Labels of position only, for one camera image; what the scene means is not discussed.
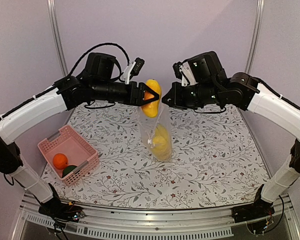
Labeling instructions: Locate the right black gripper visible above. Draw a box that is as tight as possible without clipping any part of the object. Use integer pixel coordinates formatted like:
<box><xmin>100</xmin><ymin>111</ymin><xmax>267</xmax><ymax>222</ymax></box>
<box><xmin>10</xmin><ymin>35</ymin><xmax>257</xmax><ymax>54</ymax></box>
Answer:
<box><xmin>161</xmin><ymin>81</ymin><xmax>221</xmax><ymax>110</ymax></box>

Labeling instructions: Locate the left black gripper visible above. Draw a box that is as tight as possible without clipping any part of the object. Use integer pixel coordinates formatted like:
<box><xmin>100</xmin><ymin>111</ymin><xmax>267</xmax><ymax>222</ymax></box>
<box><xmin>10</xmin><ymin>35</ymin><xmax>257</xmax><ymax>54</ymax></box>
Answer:
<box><xmin>92</xmin><ymin>78</ymin><xmax>160</xmax><ymax>106</ymax></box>

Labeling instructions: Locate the yellow mango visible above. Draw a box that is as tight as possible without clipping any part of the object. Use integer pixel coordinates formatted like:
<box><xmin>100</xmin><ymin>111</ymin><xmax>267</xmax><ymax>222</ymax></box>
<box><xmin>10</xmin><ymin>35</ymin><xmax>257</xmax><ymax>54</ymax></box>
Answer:
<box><xmin>140</xmin><ymin>78</ymin><xmax>163</xmax><ymax>119</ymax></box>
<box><xmin>150</xmin><ymin>146</ymin><xmax>172</xmax><ymax>161</ymax></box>

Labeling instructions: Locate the clear zip top bag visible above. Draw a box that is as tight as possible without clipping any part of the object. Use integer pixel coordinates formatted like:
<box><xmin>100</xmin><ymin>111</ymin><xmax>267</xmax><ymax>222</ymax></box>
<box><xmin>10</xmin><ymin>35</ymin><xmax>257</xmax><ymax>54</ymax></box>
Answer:
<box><xmin>136</xmin><ymin>103</ymin><xmax>173</xmax><ymax>161</ymax></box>

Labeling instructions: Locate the yellow banana bunch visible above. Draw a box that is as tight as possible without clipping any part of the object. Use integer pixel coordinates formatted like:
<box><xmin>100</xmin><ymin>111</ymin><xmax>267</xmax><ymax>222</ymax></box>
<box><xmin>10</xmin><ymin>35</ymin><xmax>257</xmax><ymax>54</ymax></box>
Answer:
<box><xmin>154</xmin><ymin>123</ymin><xmax>171</xmax><ymax>146</ymax></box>

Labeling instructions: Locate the yellow lemon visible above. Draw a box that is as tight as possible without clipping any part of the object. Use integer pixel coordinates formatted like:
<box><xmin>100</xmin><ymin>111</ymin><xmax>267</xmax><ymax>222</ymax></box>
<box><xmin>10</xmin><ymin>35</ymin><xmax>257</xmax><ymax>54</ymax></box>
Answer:
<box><xmin>152</xmin><ymin>135</ymin><xmax>168</xmax><ymax>151</ymax></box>

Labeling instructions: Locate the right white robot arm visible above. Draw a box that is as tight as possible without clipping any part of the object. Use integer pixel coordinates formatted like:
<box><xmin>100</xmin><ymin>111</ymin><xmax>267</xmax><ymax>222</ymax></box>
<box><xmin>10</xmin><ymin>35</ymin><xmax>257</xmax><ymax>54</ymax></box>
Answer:
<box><xmin>161</xmin><ymin>51</ymin><xmax>300</xmax><ymax>223</ymax></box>

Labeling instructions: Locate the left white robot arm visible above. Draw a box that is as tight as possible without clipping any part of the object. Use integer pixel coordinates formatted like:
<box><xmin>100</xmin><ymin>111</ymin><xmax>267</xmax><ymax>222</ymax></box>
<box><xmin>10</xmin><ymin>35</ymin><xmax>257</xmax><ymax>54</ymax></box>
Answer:
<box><xmin>0</xmin><ymin>52</ymin><xmax>160</xmax><ymax>222</ymax></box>

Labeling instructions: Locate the pink plastic basket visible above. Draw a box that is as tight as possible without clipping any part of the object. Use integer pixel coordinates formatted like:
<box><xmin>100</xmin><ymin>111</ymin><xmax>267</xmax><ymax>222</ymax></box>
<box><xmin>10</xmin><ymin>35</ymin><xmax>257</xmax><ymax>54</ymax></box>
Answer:
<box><xmin>37</xmin><ymin>125</ymin><xmax>99</xmax><ymax>187</ymax></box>

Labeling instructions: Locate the orange fruit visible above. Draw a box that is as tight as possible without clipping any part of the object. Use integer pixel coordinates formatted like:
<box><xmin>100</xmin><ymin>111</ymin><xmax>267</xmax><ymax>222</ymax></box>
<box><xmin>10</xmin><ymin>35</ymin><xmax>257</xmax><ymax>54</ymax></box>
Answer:
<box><xmin>52</xmin><ymin>153</ymin><xmax>69</xmax><ymax>170</ymax></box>

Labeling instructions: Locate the green avocado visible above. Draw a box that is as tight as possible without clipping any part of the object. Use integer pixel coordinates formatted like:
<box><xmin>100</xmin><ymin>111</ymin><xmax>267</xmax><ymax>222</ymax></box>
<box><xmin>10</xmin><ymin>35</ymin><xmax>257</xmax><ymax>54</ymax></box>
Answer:
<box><xmin>62</xmin><ymin>165</ymin><xmax>77</xmax><ymax>178</ymax></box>

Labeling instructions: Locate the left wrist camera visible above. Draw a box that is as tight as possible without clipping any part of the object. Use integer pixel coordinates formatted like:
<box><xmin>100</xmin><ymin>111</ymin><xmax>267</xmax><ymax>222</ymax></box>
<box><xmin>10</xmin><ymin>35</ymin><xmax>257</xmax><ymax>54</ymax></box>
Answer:
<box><xmin>120</xmin><ymin>57</ymin><xmax>145</xmax><ymax>85</ymax></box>

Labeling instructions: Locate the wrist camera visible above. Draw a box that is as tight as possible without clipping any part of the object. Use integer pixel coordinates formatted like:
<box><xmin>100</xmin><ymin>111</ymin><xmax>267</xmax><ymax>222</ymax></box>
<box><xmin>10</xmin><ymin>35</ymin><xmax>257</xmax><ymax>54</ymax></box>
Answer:
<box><xmin>120</xmin><ymin>57</ymin><xmax>145</xmax><ymax>85</ymax></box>
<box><xmin>172</xmin><ymin>61</ymin><xmax>196</xmax><ymax>87</ymax></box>

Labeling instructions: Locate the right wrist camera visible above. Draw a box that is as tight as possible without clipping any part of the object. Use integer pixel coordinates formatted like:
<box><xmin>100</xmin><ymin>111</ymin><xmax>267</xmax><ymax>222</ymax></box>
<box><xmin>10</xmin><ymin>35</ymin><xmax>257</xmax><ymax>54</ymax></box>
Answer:
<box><xmin>172</xmin><ymin>61</ymin><xmax>196</xmax><ymax>87</ymax></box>

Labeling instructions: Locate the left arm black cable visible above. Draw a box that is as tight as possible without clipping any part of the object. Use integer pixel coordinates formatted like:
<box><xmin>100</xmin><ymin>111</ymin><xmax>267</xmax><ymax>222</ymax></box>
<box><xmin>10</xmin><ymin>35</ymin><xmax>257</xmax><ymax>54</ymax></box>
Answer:
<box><xmin>68</xmin><ymin>42</ymin><xmax>131</xmax><ymax>78</ymax></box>

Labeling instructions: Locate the left aluminium frame post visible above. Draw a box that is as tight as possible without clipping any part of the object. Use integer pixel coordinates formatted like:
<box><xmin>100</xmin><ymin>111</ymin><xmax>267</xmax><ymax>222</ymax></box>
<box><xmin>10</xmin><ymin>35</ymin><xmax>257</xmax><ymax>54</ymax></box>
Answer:
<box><xmin>46</xmin><ymin>0</ymin><xmax>68</xmax><ymax>77</ymax></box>

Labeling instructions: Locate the aluminium frame post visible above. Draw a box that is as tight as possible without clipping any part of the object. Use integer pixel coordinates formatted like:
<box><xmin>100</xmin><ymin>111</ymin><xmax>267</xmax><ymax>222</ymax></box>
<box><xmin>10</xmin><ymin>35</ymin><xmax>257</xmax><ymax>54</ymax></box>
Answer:
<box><xmin>244</xmin><ymin>0</ymin><xmax>265</xmax><ymax>74</ymax></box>
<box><xmin>46</xmin><ymin>0</ymin><xmax>68</xmax><ymax>77</ymax></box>

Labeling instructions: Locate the right aluminium frame post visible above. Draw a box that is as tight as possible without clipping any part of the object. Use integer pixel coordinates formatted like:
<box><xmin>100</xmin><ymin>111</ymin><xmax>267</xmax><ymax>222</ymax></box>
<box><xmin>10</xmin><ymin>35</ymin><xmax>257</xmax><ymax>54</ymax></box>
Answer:
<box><xmin>244</xmin><ymin>0</ymin><xmax>265</xmax><ymax>74</ymax></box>

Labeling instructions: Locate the front aluminium rail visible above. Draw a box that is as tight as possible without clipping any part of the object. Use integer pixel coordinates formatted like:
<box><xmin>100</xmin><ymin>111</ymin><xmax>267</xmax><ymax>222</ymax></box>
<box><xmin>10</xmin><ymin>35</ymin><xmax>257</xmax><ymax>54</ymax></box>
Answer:
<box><xmin>11</xmin><ymin>194</ymin><xmax>300</xmax><ymax>240</ymax></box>

